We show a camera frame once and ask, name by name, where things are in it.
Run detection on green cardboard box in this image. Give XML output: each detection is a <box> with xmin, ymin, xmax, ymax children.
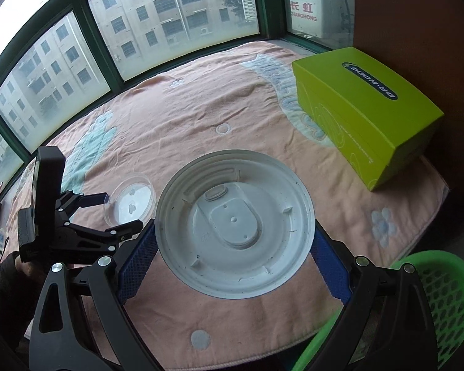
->
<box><xmin>292</xmin><ymin>46</ymin><xmax>445</xmax><ymax>192</ymax></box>

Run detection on brown wooden cabinet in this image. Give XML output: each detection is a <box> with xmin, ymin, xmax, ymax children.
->
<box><xmin>350</xmin><ymin>0</ymin><xmax>464</xmax><ymax>240</ymax></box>

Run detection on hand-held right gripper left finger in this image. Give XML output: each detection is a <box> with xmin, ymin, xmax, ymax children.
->
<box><xmin>28</xmin><ymin>218</ymin><xmax>158</xmax><ymax>371</ymax></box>

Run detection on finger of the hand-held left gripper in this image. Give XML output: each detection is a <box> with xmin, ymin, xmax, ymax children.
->
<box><xmin>62</xmin><ymin>220</ymin><xmax>145</xmax><ymax>258</ymax></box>
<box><xmin>58</xmin><ymin>191</ymin><xmax>111</xmax><ymax>221</ymax></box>

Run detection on pink printed blanket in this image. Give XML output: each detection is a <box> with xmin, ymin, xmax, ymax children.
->
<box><xmin>2</xmin><ymin>41</ymin><xmax>449</xmax><ymax>360</ymax></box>

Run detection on white labelled air conditioner unit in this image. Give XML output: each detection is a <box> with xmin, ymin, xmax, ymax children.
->
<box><xmin>286</xmin><ymin>0</ymin><xmax>352</xmax><ymax>37</ymax></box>

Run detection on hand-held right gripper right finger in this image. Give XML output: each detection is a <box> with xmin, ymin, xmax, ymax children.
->
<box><xmin>305</xmin><ymin>221</ymin><xmax>438</xmax><ymax>371</ymax></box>

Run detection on person's left forearm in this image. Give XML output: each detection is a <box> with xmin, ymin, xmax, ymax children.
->
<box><xmin>0</xmin><ymin>251</ymin><xmax>43</xmax><ymax>333</ymax></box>

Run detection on apartment building outside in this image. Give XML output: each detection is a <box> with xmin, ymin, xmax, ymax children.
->
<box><xmin>0</xmin><ymin>0</ymin><xmax>260</xmax><ymax>178</ymax></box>

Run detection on green plastic basket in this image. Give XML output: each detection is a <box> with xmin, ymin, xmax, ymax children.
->
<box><xmin>292</xmin><ymin>250</ymin><xmax>464</xmax><ymax>371</ymax></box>

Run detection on green window frame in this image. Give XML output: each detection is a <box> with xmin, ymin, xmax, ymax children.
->
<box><xmin>0</xmin><ymin>0</ymin><xmax>333</xmax><ymax>171</ymax></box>

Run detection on white round plastic lid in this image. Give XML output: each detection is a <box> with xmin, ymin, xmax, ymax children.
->
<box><xmin>155</xmin><ymin>150</ymin><xmax>316</xmax><ymax>299</ymax></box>

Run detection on clear round plastic lid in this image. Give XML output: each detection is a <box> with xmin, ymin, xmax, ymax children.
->
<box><xmin>104</xmin><ymin>172</ymin><xmax>156</xmax><ymax>227</ymax></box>

